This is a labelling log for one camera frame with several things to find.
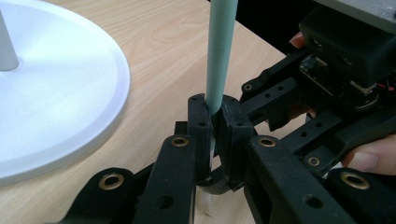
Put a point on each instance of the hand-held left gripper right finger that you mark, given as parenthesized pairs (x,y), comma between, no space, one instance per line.
(280,186)

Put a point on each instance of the white utensil stand with hooks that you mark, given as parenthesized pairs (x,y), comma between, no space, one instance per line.
(62,93)

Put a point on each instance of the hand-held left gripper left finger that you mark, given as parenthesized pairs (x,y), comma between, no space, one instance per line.
(174,180)

